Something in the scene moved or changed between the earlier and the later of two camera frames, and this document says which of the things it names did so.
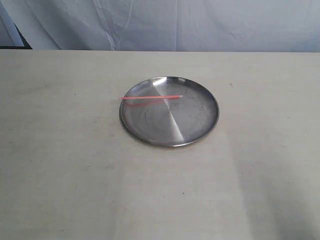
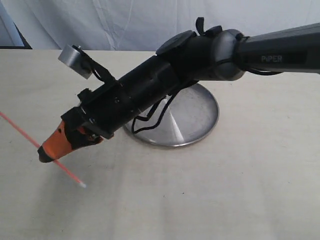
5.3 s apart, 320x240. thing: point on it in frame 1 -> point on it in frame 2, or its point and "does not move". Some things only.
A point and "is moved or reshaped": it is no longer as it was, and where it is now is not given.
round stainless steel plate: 169,122 does not move
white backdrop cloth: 288,26 does not move
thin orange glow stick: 150,97 is moved or reshaped
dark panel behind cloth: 11,37 does not move
